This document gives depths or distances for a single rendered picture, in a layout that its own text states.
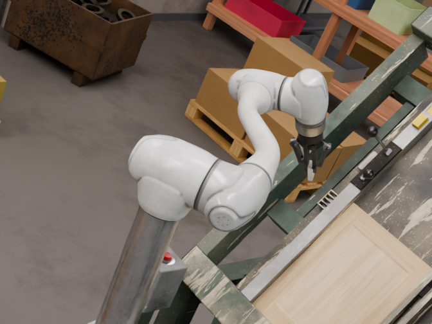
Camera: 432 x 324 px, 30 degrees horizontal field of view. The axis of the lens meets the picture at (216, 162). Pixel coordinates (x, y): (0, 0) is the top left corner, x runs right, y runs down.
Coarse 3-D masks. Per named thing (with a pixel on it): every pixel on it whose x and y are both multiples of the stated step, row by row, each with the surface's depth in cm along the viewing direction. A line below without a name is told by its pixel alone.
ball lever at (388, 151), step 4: (368, 128) 270; (372, 128) 269; (376, 128) 269; (368, 132) 269; (372, 132) 269; (376, 132) 269; (372, 136) 270; (376, 136) 271; (380, 140) 272; (380, 144) 273; (384, 148) 274; (388, 148) 274; (384, 152) 274; (388, 152) 274
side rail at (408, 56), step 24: (408, 48) 291; (384, 72) 290; (408, 72) 296; (360, 96) 289; (384, 96) 296; (336, 120) 288; (360, 120) 295; (336, 144) 294; (288, 168) 286; (288, 192) 292; (264, 216) 292; (216, 240) 283; (240, 240) 291; (216, 264) 290
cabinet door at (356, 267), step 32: (352, 224) 271; (320, 256) 270; (352, 256) 266; (384, 256) 262; (416, 256) 258; (288, 288) 269; (320, 288) 265; (352, 288) 261; (384, 288) 257; (288, 320) 264; (320, 320) 260; (352, 320) 256
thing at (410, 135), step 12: (408, 132) 277; (420, 132) 276; (396, 144) 276; (408, 144) 275; (396, 156) 275; (384, 168) 275; (372, 180) 274; (348, 192) 274; (360, 192) 273; (336, 204) 274; (348, 204) 273; (324, 216) 274; (336, 216) 273; (312, 228) 273; (324, 228) 272; (300, 240) 273; (312, 240) 272; (288, 252) 272; (300, 252) 272; (276, 264) 272; (288, 264) 271; (264, 276) 271; (276, 276) 271; (252, 288) 271; (264, 288) 270; (252, 300) 270
